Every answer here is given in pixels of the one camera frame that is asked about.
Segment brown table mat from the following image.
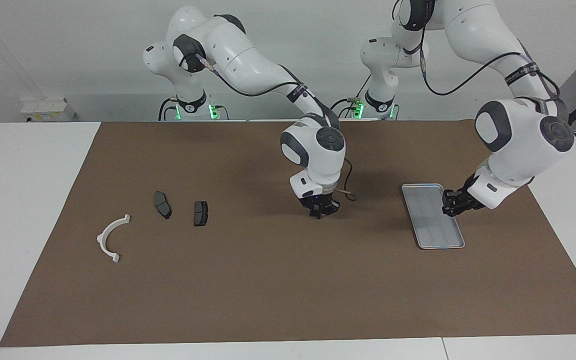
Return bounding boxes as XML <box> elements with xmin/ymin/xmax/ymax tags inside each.
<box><xmin>0</xmin><ymin>120</ymin><xmax>576</xmax><ymax>347</ymax></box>

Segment black left base cables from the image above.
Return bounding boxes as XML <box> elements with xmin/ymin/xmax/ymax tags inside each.
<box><xmin>324</xmin><ymin>75</ymin><xmax>373</xmax><ymax>120</ymax></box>

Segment black right base cable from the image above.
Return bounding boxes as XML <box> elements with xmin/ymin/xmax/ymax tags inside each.
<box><xmin>158</xmin><ymin>97</ymin><xmax>175</xmax><ymax>122</ymax></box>

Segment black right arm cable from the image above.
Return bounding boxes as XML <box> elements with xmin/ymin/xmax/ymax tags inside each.
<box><xmin>180</xmin><ymin>50</ymin><xmax>357</xmax><ymax>202</ymax></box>

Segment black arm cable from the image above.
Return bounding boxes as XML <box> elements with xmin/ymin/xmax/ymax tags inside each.
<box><xmin>393</xmin><ymin>0</ymin><xmax>561</xmax><ymax>101</ymax></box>
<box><xmin>180</xmin><ymin>50</ymin><xmax>357</xmax><ymax>202</ymax></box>

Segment curved dark grey brake pad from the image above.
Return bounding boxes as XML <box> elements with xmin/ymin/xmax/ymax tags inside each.
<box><xmin>153</xmin><ymin>191</ymin><xmax>172</xmax><ymax>220</ymax></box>

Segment rectangular dark grey brake pad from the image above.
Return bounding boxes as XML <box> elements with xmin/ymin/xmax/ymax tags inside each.
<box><xmin>193</xmin><ymin>201</ymin><xmax>209</xmax><ymax>227</ymax></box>

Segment white curved plastic bracket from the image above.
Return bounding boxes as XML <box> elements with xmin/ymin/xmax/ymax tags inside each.
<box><xmin>96</xmin><ymin>214</ymin><xmax>131</xmax><ymax>263</ymax></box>

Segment silver metal tray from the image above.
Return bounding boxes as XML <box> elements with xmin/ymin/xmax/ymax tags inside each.
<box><xmin>401</xmin><ymin>183</ymin><xmax>466</xmax><ymax>250</ymax></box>

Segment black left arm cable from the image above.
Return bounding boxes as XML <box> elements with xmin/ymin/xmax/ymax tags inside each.
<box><xmin>393</xmin><ymin>0</ymin><xmax>561</xmax><ymax>101</ymax></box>

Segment white power strip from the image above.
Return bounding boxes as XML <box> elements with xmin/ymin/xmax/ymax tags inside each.
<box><xmin>20</xmin><ymin>97</ymin><xmax>76</xmax><ymax>122</ymax></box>

